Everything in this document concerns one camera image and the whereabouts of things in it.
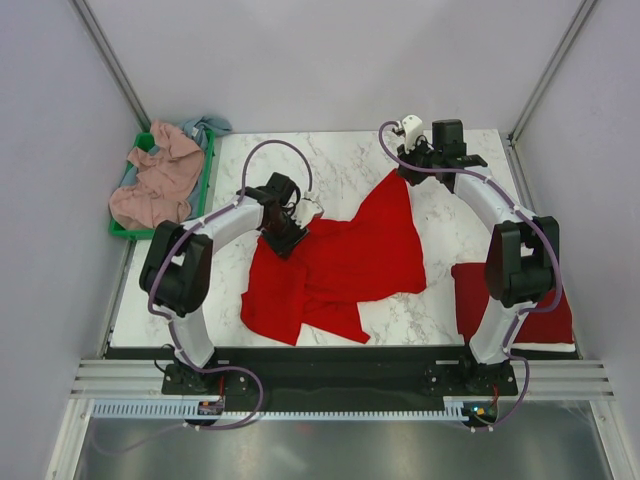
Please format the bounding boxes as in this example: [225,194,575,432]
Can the grey blue t shirt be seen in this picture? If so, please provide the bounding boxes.
[120,116,233,187]

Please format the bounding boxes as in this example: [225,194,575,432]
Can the left aluminium corner post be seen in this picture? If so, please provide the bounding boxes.
[69,0,151,131]

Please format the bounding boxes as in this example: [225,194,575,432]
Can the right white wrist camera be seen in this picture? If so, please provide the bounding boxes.
[392,114,424,152]

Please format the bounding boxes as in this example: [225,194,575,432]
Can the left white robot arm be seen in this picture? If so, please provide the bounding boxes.
[139,173,324,393]

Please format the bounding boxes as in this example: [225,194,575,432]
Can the right aluminium corner post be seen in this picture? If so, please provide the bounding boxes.
[505,0,601,146]

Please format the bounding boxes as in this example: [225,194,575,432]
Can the aluminium frame rail front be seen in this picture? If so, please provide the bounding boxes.
[71,360,614,401]

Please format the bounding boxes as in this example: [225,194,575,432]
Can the white slotted cable duct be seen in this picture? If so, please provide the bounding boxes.
[91,399,469,421]

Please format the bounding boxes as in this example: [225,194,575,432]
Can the aluminium corner post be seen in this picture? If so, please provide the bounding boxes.
[505,0,601,146]
[69,0,151,131]

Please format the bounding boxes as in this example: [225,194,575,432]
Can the pink t shirt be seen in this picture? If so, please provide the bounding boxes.
[109,120,205,230]

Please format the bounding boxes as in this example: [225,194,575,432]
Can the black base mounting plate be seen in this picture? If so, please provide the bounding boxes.
[162,346,518,414]

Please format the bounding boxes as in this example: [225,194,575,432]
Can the folded dark red t shirt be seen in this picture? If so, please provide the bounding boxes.
[451,263,576,353]

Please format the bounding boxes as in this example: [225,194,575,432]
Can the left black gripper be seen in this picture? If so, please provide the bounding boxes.
[261,208,309,261]

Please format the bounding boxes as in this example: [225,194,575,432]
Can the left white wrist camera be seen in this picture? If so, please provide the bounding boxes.
[292,191,324,228]

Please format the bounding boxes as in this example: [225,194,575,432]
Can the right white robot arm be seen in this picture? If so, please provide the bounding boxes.
[383,115,563,394]

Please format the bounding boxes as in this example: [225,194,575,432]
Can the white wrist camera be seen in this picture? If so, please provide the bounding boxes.
[292,191,324,228]
[392,114,424,152]

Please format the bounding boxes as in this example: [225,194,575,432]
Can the bright red t shirt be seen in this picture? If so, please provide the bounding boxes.
[240,171,427,345]

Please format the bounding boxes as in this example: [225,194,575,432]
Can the green plastic bin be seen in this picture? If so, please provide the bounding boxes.
[108,130,216,241]

